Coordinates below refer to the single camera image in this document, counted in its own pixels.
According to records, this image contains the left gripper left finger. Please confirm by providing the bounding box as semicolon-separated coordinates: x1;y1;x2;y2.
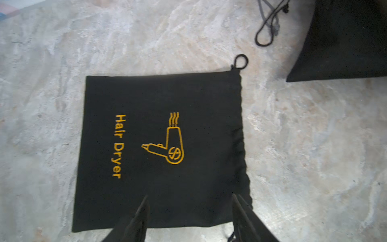
102;196;150;242

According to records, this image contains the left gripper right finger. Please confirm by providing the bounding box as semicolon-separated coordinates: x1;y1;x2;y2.
231;194;279;242

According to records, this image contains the black pouch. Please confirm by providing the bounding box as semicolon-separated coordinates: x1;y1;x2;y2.
286;1;387;82
72;65;252;233

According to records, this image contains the grey drawstring pouch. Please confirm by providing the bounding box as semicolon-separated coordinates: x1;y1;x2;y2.
258;0;280;36

